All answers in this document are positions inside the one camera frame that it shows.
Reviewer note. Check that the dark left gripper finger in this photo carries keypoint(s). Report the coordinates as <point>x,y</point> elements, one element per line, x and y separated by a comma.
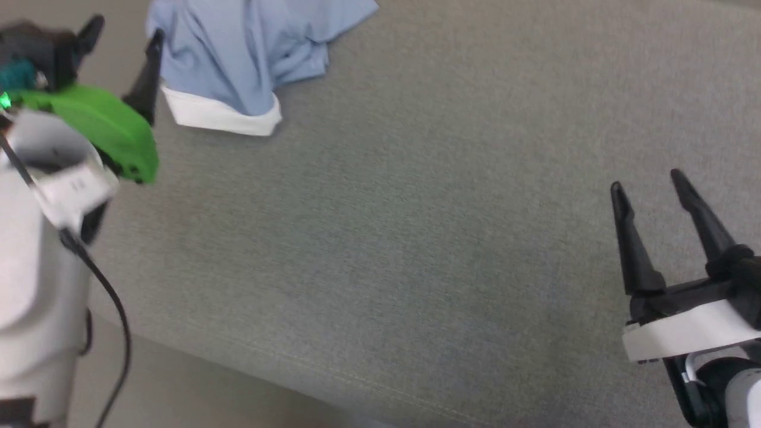
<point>148,83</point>
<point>90,35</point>

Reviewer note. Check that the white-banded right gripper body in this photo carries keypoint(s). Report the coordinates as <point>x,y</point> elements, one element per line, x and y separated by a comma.
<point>695,327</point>

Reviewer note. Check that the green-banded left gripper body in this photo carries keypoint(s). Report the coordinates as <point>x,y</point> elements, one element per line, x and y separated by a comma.
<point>113,128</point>

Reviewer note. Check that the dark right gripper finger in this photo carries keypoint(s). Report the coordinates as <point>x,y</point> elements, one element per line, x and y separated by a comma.
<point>636,249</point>
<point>704,223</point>

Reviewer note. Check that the light blue white-hemmed garment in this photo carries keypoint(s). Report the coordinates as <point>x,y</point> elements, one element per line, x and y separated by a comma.
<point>238,53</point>

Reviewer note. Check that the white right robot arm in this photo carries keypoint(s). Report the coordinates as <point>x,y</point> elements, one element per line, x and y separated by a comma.
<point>743,392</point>

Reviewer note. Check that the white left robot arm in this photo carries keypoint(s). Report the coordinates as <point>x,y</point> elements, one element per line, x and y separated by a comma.
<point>30,267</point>

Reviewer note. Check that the grey fabric sofa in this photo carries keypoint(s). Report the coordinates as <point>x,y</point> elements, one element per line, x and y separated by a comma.
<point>416,226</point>

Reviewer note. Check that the black wrist camera teal connector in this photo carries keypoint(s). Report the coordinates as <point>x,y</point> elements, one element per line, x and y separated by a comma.
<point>35,50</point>

